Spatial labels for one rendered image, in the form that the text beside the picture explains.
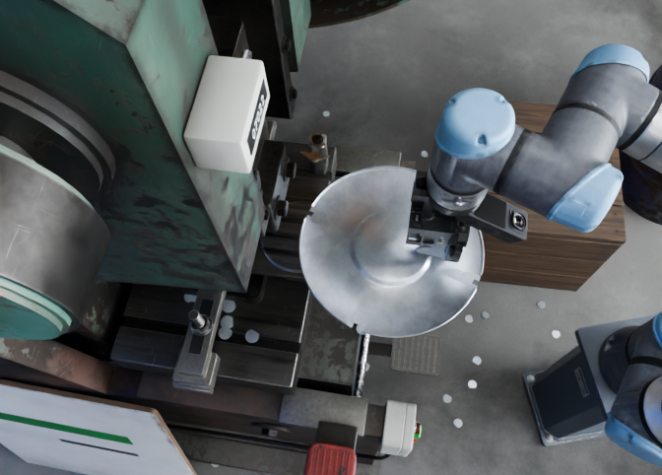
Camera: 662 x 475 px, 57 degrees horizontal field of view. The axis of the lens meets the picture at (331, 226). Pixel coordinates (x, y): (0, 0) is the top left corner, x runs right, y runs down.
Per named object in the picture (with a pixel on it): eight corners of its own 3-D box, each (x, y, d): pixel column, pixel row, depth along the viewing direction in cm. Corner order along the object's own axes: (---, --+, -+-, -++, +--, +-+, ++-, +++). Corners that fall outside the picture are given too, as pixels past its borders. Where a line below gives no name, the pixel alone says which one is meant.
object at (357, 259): (445, 370, 87) (446, 369, 86) (267, 290, 92) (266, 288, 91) (506, 207, 98) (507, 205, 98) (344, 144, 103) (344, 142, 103)
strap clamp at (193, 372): (236, 293, 101) (225, 270, 92) (212, 394, 94) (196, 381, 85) (202, 288, 102) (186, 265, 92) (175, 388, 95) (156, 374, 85)
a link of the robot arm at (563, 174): (647, 132, 61) (546, 90, 64) (608, 218, 57) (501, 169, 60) (617, 172, 68) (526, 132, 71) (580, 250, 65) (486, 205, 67)
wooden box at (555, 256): (571, 176, 188) (615, 108, 157) (576, 292, 172) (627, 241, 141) (442, 165, 192) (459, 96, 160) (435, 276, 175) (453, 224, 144)
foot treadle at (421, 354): (438, 342, 156) (441, 336, 151) (435, 380, 152) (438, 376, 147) (219, 308, 162) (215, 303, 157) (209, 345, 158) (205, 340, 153)
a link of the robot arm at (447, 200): (495, 145, 72) (492, 204, 69) (488, 165, 76) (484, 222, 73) (432, 137, 73) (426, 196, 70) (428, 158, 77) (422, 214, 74)
